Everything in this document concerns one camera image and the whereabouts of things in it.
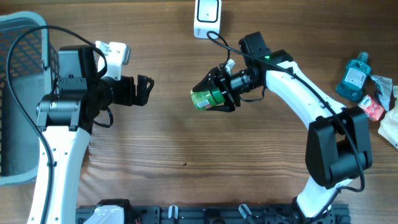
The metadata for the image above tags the grey plastic basket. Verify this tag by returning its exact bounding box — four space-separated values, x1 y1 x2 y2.
1 11 59 185

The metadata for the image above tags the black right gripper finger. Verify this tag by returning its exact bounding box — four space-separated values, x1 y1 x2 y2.
192 67 219 92
205 105 236 113

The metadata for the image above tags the black right camera cable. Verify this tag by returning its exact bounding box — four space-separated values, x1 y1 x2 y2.
206 30 365 224

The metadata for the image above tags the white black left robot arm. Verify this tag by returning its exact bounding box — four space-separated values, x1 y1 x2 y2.
29 41 154 223

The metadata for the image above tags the black mounting rail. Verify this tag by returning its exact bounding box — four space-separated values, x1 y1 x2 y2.
75 199 351 224

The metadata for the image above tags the blue mouthwash bottle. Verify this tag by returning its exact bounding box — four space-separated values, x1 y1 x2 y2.
336 52 371 101

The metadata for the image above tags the green lid jar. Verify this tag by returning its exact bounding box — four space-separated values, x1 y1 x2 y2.
190 88 225 110

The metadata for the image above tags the white barcode scanner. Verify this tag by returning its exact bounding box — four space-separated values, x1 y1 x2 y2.
193 0 222 39

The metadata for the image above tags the black camera cable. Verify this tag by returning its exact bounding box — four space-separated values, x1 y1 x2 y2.
6 25 114 224
206 30 365 224

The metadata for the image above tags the red tissue packet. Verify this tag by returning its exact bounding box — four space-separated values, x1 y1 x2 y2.
358 95 385 121

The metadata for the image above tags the beige bread bag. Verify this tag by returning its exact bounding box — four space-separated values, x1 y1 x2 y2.
378 86 398 149

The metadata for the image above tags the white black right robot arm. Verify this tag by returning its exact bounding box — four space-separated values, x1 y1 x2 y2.
190 32 373 223

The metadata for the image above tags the black left camera cable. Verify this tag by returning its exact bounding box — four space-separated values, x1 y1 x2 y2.
6 25 114 224

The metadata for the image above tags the black red snack packet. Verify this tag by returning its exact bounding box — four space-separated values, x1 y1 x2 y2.
371 75 392 111

